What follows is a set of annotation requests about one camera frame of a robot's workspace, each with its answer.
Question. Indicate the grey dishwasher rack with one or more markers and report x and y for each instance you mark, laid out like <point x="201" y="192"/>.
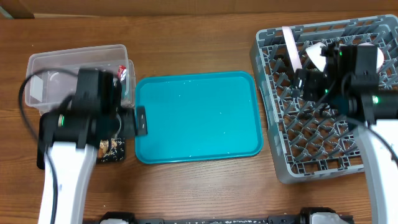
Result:
<point x="303" y="145"/>

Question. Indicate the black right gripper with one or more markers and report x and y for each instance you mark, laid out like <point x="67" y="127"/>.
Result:
<point x="311" y="83"/>

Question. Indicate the large pink plate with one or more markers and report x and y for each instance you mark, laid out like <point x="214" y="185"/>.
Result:
<point x="291" y="46"/>

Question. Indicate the bowl of food scraps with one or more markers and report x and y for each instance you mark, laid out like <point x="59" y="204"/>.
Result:
<point x="314" y="52"/>

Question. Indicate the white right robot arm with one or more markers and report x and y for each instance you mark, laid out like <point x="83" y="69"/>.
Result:
<point x="346" y="79"/>

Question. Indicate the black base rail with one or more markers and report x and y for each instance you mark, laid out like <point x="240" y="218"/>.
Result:
<point x="306" y="215"/>

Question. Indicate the red snack wrapper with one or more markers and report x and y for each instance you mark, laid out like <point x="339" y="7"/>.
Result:
<point x="122" y="72"/>

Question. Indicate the teal plastic tray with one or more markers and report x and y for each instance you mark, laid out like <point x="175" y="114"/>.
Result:
<point x="198" y="117"/>

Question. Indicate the pink bowl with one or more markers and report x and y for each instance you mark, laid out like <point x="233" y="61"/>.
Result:
<point x="380" y="56"/>

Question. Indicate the black tray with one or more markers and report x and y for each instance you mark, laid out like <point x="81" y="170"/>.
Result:
<point x="40" y="157"/>

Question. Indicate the clear plastic bin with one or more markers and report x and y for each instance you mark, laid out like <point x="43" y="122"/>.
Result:
<point x="46" y="91"/>

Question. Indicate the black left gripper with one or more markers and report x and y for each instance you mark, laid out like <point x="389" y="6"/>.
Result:
<point x="130" y="128"/>

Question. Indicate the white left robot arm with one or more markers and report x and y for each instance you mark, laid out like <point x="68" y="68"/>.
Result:
<point x="70" y="137"/>

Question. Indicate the pile of rice and peanuts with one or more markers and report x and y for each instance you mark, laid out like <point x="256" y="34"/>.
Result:
<point x="111" y="150"/>

